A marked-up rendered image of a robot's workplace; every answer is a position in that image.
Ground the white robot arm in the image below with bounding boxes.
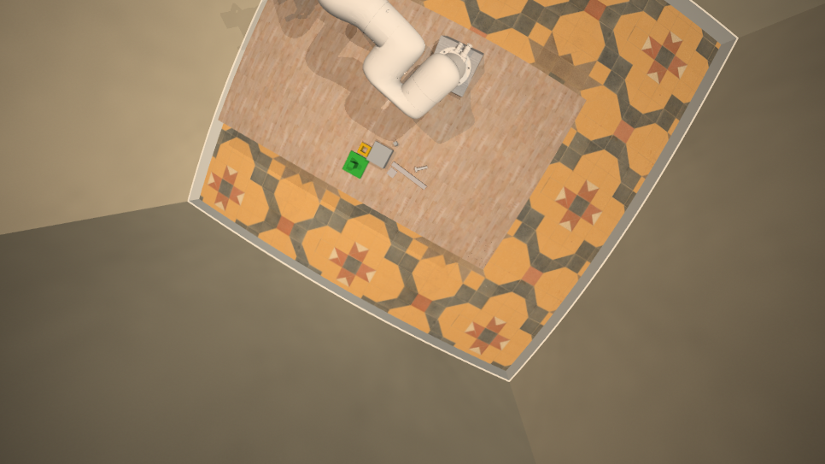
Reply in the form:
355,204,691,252
318,0,472,119

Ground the yellow square nut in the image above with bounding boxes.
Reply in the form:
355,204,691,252
357,143,372,157

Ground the grey flat bar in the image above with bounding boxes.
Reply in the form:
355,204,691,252
391,162,426,189

